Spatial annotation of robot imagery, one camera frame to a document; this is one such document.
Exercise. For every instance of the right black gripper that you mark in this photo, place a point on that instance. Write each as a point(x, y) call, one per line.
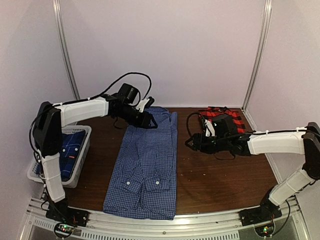
point(199, 144)

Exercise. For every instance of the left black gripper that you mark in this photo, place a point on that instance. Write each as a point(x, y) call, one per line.
point(145, 121)

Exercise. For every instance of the blue small-check long sleeve shirt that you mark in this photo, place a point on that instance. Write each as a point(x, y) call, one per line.
point(143, 184)

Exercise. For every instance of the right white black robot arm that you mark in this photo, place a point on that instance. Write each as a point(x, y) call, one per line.
point(301, 140)

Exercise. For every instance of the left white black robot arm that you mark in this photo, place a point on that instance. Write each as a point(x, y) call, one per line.
point(46, 130)

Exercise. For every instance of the red black plaid shirt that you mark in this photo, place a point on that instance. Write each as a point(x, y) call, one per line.
point(215, 114)

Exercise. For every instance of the white plastic laundry basket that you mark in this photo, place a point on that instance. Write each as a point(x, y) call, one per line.
point(73, 181)

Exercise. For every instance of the dark blue plaid shirt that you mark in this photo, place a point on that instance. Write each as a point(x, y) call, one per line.
point(69, 153)

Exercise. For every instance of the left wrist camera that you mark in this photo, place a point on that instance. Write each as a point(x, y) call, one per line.
point(144, 104)

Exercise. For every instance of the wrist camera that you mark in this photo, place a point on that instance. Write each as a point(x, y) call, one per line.
point(209, 129)
point(144, 104)

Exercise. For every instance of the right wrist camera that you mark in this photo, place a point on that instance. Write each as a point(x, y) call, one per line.
point(209, 129)

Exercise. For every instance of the front aluminium frame rail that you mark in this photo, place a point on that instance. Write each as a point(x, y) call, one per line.
point(223, 225)

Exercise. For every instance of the left aluminium frame post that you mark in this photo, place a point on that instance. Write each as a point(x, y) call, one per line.
point(64, 48)

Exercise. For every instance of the aluminium frame post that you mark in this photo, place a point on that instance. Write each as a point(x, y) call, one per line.
point(64, 48)
point(263, 36)

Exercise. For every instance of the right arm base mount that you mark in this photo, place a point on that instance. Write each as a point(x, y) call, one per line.
point(266, 211)

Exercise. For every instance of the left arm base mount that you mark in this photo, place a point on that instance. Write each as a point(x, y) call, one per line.
point(61, 212)

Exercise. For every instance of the right aluminium frame post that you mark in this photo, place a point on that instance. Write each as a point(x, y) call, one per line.
point(263, 36)

